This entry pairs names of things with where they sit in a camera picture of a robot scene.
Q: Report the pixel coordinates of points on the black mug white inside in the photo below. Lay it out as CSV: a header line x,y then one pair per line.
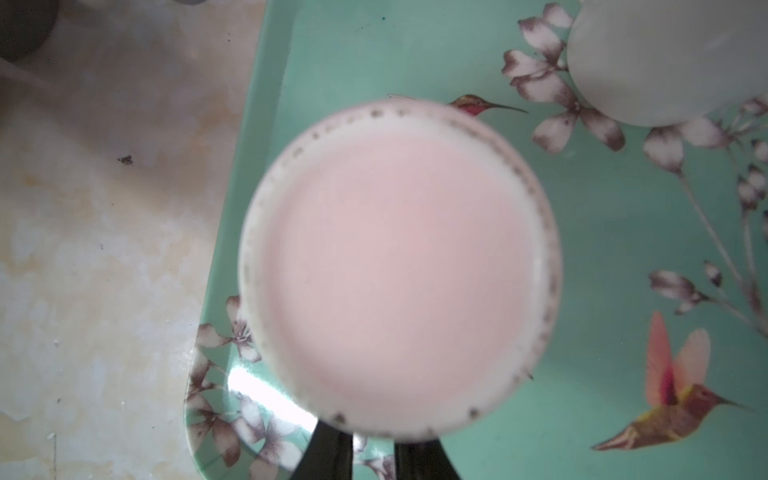
x,y
25,26

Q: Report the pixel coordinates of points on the white teapot shaped mug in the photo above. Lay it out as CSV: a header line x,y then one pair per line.
x,y
658,63

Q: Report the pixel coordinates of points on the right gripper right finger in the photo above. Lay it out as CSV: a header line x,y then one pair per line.
x,y
423,461

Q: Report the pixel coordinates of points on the pale pink mug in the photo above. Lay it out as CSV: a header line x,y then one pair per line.
x,y
400,269

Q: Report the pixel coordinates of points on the green floral tray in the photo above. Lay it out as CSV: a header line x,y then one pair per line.
x,y
672,220

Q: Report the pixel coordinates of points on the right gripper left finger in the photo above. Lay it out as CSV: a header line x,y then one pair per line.
x,y
329,455

